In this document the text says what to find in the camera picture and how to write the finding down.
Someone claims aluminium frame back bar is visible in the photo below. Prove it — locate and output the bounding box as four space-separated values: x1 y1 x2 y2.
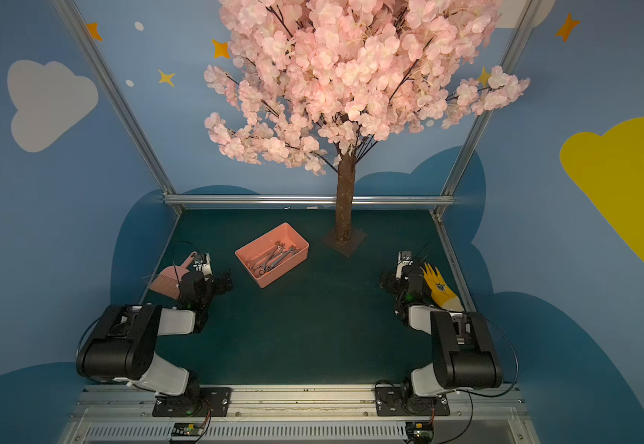
163 194 455 207

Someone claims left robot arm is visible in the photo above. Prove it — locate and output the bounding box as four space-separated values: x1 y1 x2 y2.
76 270 233 403

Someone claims left green circuit board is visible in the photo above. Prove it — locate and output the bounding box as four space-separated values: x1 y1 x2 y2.
171 423 205 438

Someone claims yellow work glove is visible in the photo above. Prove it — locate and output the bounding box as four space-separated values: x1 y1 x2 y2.
422 264 464 312

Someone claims pink plastic storage box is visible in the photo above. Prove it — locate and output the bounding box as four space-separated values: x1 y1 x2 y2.
235 223 310 289

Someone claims green circuit board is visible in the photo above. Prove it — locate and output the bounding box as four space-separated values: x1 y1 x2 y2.
405 422 434 444
171 423 205 438

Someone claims aluminium frame post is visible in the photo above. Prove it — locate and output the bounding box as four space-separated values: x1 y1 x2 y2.
52 0 177 198
432 0 542 218

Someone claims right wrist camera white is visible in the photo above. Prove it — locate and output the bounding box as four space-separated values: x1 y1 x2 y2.
397 251 413 268

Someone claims right green circuit board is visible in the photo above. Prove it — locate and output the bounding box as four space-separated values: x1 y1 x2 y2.
405 422 434 444

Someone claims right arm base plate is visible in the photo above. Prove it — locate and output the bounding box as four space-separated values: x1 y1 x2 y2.
373 385 451 417

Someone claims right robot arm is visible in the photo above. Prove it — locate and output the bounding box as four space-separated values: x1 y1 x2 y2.
380 262 503 398

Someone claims pink dustpan brush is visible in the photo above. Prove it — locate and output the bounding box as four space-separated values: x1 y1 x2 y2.
148 252 197 300

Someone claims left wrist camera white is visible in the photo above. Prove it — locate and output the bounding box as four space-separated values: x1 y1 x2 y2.
192 253 213 277

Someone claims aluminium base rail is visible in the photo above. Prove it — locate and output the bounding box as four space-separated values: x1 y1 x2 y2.
59 383 540 443

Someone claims pink artificial cherry tree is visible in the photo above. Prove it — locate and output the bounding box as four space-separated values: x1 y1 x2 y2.
205 0 529 255

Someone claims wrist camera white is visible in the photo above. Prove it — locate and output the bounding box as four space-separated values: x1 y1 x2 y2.
192 253 213 277
397 251 413 268

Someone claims aluminium frame right post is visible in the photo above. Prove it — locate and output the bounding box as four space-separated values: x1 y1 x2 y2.
432 0 542 218

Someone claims aluminium frame left post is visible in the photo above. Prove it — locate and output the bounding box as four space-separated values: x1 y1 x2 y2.
52 0 177 198

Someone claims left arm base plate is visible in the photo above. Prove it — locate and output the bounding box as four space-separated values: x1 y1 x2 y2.
152 387 232 418

